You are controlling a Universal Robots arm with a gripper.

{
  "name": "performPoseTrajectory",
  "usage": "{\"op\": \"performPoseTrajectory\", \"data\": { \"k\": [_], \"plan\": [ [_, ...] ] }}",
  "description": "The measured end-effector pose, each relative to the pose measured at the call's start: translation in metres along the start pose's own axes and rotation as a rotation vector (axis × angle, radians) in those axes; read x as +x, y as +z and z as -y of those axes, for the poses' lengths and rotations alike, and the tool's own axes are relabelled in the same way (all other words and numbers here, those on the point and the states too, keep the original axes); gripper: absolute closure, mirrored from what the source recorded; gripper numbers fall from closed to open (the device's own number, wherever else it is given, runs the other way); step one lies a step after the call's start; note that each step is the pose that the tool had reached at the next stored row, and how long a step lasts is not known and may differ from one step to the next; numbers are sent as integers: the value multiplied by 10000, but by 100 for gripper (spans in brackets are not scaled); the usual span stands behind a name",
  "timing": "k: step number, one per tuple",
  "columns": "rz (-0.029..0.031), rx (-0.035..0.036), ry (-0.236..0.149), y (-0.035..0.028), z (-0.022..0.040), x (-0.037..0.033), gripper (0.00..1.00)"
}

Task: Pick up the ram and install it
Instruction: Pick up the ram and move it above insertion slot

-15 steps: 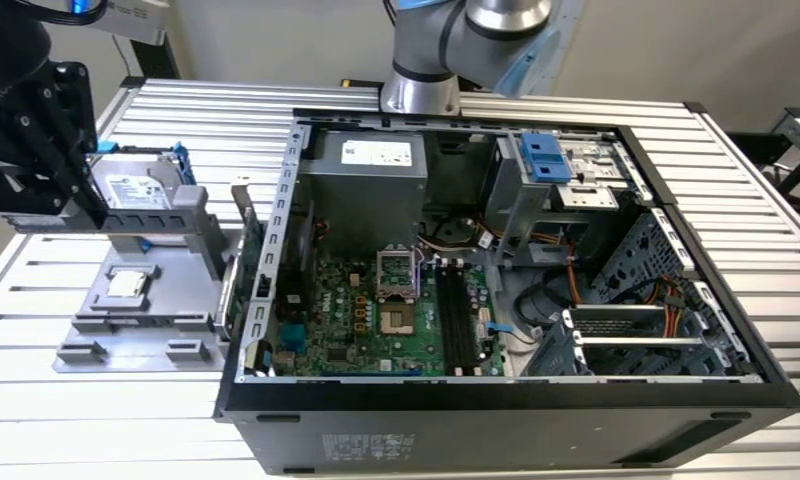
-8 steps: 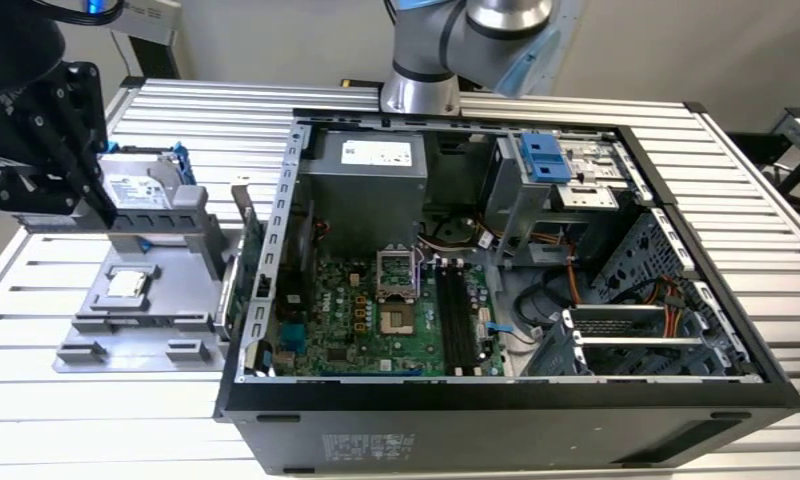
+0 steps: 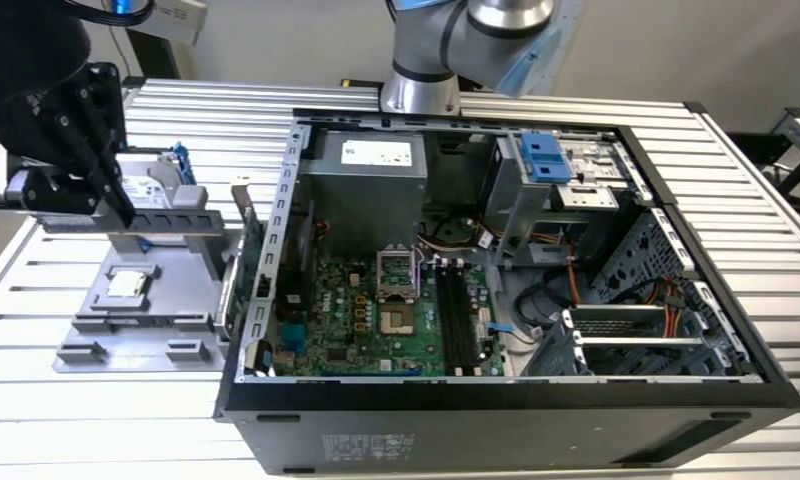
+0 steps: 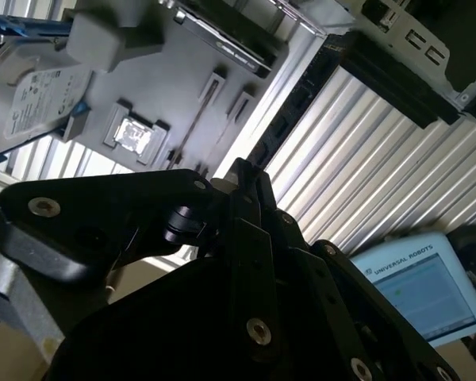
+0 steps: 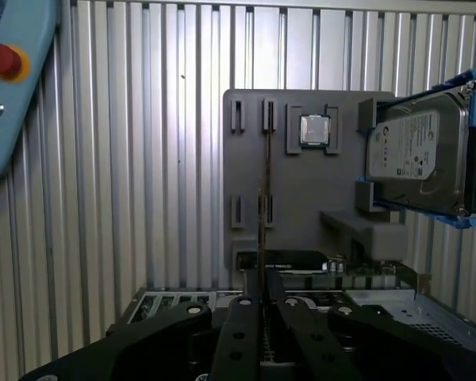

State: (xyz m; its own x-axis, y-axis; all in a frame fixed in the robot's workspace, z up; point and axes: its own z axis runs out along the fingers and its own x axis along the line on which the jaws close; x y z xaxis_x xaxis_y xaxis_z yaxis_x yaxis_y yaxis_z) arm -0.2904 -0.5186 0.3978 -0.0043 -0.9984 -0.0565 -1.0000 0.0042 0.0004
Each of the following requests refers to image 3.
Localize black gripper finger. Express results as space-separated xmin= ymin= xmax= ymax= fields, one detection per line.
xmin=11 ymin=167 xmax=105 ymax=216
xmin=5 ymin=62 xmax=137 ymax=232

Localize RAM stick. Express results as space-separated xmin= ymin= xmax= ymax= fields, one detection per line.
xmin=91 ymin=312 xmax=198 ymax=326
xmin=38 ymin=208 xmax=226 ymax=236

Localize black RAM slot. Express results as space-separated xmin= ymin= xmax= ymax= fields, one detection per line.
xmin=442 ymin=259 xmax=465 ymax=377
xmin=436 ymin=259 xmax=457 ymax=377
xmin=450 ymin=259 xmax=472 ymax=377
xmin=457 ymin=259 xmax=480 ymax=377

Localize silver hard disk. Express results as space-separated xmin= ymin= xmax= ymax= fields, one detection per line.
xmin=113 ymin=152 xmax=189 ymax=214

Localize silver CPU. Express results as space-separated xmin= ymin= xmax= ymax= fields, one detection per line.
xmin=105 ymin=272 xmax=152 ymax=299

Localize grey parts rack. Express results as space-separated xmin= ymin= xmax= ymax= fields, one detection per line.
xmin=50 ymin=185 xmax=241 ymax=376

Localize green graphics card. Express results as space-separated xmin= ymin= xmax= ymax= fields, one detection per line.
xmin=216 ymin=175 xmax=269 ymax=346

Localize grey power supply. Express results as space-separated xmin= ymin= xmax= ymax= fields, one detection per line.
xmin=297 ymin=130 xmax=429 ymax=256

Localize green motherboard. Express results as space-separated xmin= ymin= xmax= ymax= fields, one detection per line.
xmin=269 ymin=254 xmax=508 ymax=379

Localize metal socket cover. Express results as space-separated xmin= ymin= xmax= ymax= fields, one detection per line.
xmin=376 ymin=243 xmax=420 ymax=301

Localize CPU socket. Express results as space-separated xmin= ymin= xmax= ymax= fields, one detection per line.
xmin=378 ymin=304 xmax=418 ymax=341

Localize silver drive cage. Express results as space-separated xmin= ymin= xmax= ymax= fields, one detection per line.
xmin=482 ymin=130 xmax=645 ymax=266

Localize blue drive latch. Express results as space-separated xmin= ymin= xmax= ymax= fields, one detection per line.
xmin=528 ymin=157 xmax=572 ymax=184
xmin=520 ymin=132 xmax=561 ymax=162

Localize black PC case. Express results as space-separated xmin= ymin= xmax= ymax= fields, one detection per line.
xmin=212 ymin=107 xmax=800 ymax=476

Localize metal disk bay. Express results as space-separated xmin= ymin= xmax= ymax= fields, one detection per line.
xmin=522 ymin=302 xmax=755 ymax=377

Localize black post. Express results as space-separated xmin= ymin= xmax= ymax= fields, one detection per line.
xmin=122 ymin=29 xmax=181 ymax=81

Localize wire locking lever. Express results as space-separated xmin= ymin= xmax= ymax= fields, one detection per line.
xmin=398 ymin=242 xmax=422 ymax=302

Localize black cables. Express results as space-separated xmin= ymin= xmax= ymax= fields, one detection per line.
xmin=513 ymin=284 xmax=579 ymax=346

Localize red orange wire bundle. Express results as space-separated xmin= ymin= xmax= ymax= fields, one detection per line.
xmin=643 ymin=277 xmax=692 ymax=344

